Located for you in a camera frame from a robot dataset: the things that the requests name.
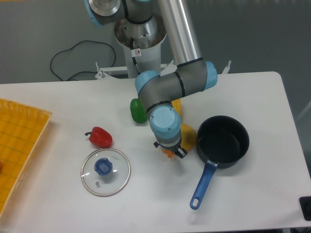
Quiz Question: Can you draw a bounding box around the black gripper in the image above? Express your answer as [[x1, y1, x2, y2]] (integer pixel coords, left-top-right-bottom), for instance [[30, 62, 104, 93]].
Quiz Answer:
[[154, 137, 188, 158]]

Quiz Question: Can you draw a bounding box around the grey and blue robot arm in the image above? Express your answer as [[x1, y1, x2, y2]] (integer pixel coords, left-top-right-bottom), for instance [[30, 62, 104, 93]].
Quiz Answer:
[[85, 0, 218, 158]]

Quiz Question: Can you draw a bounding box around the yellow toy bell pepper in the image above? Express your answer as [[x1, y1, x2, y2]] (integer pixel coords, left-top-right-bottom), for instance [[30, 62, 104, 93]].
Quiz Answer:
[[172, 99, 182, 116]]

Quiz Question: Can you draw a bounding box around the green toy bell pepper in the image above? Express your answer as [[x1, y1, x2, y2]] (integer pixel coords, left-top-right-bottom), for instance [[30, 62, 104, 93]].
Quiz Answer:
[[130, 98, 148, 124]]

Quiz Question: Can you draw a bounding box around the glass lid with blue knob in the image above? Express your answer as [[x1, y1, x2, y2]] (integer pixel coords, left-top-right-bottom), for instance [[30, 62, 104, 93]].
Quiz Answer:
[[80, 148, 131, 197]]

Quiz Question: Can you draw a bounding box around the red toy bell pepper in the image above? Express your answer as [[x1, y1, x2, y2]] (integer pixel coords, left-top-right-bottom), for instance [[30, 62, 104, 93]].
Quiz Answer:
[[85, 127, 113, 148]]

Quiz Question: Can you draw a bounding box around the black object at table edge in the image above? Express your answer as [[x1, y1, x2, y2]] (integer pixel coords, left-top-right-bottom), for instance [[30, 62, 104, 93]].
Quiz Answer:
[[299, 196, 311, 221]]

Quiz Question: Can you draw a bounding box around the yellow plastic basket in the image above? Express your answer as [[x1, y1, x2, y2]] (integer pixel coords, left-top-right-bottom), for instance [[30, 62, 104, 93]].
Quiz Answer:
[[0, 99, 52, 214]]

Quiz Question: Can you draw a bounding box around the black saucepan with blue handle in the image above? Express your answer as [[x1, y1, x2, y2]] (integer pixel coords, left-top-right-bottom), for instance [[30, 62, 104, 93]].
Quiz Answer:
[[190, 116, 250, 210]]

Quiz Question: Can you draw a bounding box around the black cable on floor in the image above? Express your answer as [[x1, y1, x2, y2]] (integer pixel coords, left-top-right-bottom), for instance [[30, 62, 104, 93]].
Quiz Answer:
[[50, 40, 116, 82]]

